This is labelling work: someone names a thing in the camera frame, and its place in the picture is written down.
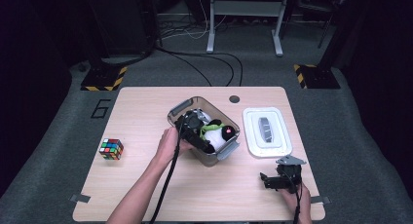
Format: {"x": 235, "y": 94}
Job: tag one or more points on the panda plush toy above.
{"x": 216, "y": 134}

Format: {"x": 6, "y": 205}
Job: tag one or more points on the dark round table grommet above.
{"x": 234, "y": 99}

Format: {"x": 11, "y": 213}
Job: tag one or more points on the grey transparent storage box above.
{"x": 207, "y": 159}

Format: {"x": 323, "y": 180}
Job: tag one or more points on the white metal desk frame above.
{"x": 212, "y": 29}

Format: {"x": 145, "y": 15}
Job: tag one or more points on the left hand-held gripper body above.
{"x": 191, "y": 123}

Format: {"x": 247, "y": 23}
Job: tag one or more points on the black cabinet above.
{"x": 123, "y": 19}

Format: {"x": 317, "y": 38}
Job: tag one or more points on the black yellow striped stand base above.
{"x": 316, "y": 77}
{"x": 102, "y": 78}

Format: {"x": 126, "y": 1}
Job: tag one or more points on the white storage box lid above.
{"x": 279, "y": 142}

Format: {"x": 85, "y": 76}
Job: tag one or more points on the person's right hand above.
{"x": 306, "y": 207}

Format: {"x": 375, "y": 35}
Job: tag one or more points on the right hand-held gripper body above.
{"x": 289, "y": 175}

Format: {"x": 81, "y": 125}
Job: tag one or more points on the grey tape strip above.
{"x": 79, "y": 198}
{"x": 321, "y": 200}

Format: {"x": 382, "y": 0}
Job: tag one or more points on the person's left hand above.
{"x": 167, "y": 144}

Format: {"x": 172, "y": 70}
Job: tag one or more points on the multicoloured puzzle cube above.
{"x": 111, "y": 148}

